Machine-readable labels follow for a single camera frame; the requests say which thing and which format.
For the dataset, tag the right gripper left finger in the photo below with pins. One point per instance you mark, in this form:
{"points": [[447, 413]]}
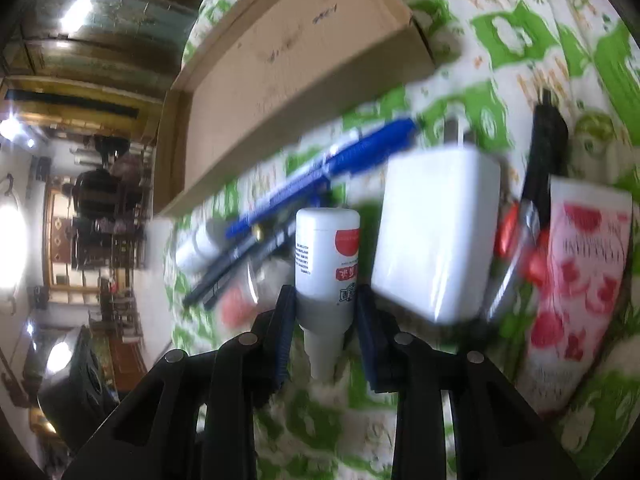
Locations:
{"points": [[269, 358]]}

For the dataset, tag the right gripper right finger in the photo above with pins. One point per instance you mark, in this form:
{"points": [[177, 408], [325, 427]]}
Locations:
{"points": [[376, 330]]}

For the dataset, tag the white charger adapter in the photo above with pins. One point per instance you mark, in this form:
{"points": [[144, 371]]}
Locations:
{"points": [[438, 226]]}

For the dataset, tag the black marker yellow caps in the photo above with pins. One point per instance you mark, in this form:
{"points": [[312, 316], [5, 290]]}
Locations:
{"points": [[254, 250]]}

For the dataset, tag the white squeeze bottle red label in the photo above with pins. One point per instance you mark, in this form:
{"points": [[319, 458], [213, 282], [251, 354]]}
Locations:
{"points": [[326, 272]]}

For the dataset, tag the red lighter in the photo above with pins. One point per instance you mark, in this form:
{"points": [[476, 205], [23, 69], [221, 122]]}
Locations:
{"points": [[521, 245]]}

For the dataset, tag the blue marker pen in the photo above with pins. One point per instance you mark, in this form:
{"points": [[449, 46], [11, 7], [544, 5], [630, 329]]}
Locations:
{"points": [[354, 158]]}

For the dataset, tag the pink rose hand cream tube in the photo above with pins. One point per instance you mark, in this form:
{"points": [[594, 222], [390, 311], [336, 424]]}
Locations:
{"points": [[589, 237]]}

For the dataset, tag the black clear gel pen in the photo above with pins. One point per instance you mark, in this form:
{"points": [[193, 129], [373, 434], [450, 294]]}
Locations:
{"points": [[546, 156]]}

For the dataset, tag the white pill bottle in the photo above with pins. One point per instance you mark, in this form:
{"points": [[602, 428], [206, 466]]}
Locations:
{"points": [[202, 247]]}

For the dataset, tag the cardboard tray box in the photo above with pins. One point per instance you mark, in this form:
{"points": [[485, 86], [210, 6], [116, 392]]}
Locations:
{"points": [[268, 72]]}

